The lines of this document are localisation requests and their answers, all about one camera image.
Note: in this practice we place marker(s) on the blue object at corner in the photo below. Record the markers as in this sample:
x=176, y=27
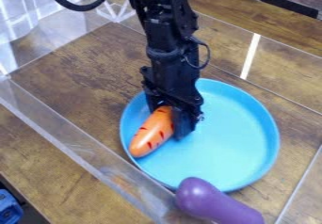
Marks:
x=11, y=211

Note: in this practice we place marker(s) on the blue round plastic tray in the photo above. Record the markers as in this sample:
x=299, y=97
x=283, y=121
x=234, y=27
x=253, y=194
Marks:
x=233, y=148

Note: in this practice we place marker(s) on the orange toy carrot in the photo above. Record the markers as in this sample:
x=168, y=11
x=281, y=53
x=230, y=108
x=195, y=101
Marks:
x=152, y=133

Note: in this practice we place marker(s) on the purple toy eggplant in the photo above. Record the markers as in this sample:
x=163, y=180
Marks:
x=203, y=201

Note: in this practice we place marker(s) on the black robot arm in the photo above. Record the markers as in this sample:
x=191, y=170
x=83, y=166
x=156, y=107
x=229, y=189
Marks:
x=168, y=23

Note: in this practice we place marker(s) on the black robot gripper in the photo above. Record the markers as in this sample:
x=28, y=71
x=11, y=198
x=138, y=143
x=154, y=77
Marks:
x=168, y=84

